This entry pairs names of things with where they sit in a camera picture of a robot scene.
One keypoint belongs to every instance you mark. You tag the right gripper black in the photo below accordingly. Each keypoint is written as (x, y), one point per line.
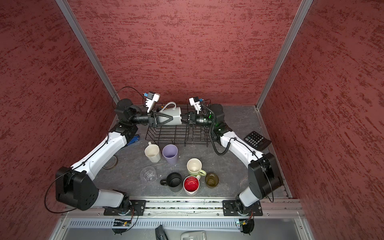
(193, 115)

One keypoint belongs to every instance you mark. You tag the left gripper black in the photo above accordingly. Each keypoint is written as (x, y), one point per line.
(153, 119)

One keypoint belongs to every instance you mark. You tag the grey white mug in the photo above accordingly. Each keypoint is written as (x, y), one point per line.
(171, 108)

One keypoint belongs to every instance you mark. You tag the pale green mug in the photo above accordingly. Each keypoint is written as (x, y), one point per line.
(194, 167)

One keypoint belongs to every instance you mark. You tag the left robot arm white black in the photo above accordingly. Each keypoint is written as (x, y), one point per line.
(75, 185)

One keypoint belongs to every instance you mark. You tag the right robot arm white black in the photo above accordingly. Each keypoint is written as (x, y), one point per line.
(264, 176)

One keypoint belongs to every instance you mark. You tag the blue black tool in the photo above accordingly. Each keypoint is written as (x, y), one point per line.
(135, 139)

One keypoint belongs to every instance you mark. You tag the cream white mug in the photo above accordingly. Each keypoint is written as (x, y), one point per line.
(153, 153)

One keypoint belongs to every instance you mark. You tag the lilac plastic cup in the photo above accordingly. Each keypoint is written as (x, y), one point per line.
(171, 154)

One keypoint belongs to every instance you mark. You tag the clear glass cup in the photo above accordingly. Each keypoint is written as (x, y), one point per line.
(148, 175)

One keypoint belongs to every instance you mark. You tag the black mug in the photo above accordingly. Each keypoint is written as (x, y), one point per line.
(174, 181)

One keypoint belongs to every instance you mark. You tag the red inside white mug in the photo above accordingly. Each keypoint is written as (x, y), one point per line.
(191, 185)

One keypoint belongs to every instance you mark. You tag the olive green glass cup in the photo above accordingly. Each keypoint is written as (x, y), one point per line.
(211, 180)

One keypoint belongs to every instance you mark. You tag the tape roll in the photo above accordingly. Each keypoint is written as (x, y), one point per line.
(111, 163)

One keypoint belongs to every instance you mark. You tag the black calculator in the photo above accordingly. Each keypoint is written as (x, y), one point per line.
(257, 141)

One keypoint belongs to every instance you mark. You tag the black object at bottom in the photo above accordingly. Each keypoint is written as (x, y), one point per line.
(160, 233)

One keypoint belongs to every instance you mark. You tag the grey device at bottom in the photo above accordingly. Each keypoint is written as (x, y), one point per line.
(194, 235)

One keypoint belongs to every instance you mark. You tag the black wire dish rack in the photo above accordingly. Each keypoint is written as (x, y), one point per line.
(182, 134)

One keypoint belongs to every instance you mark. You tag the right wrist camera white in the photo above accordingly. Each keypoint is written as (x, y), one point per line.
(196, 102)

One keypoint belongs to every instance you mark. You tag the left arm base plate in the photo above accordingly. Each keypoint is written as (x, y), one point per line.
(136, 207)

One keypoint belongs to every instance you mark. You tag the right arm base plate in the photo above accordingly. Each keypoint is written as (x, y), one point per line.
(231, 207)

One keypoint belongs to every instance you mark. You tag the aluminium rail frame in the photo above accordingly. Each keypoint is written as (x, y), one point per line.
(185, 214)

